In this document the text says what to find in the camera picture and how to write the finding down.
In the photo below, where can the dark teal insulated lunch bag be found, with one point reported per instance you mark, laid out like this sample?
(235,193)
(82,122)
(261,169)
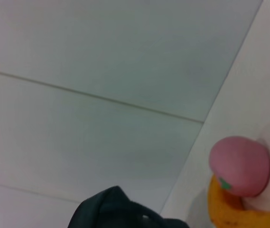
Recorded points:
(115,211)

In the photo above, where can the pink toy peach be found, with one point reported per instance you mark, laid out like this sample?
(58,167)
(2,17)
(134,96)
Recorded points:
(240,164)

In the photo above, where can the yellow toy banana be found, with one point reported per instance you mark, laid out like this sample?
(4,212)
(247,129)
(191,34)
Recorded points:
(222,211)

